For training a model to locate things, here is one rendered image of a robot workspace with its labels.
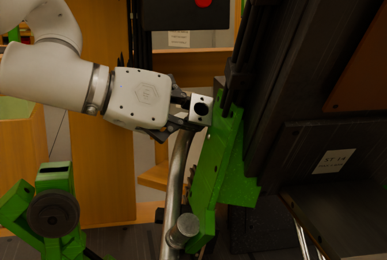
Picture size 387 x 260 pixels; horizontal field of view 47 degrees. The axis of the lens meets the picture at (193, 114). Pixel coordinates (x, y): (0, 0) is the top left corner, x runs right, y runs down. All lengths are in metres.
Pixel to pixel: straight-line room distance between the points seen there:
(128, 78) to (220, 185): 0.23
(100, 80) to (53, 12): 0.13
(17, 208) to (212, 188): 0.29
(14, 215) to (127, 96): 0.25
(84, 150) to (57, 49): 0.37
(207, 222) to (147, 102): 0.21
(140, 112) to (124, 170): 0.37
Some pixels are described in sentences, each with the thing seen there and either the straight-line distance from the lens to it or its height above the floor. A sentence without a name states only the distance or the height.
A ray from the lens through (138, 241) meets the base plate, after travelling 1.02.
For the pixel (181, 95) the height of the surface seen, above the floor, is 1.26.
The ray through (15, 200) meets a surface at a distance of 0.72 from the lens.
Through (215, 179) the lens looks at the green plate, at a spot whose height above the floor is 1.16.
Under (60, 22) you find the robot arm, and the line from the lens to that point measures 0.76.
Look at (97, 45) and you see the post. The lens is 0.98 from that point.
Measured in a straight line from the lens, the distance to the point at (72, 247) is 0.76.
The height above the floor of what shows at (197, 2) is 1.40.
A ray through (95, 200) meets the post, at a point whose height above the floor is 0.94.
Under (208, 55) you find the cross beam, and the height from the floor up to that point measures 1.27.
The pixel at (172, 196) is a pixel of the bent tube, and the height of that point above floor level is 1.07.
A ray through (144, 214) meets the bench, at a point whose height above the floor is 0.88.
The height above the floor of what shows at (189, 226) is 1.08.
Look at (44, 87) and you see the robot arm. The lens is 0.71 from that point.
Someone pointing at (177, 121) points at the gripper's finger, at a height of 1.22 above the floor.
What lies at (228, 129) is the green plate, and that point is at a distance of 0.67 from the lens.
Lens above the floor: 1.46
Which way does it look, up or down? 18 degrees down
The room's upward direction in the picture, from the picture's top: straight up
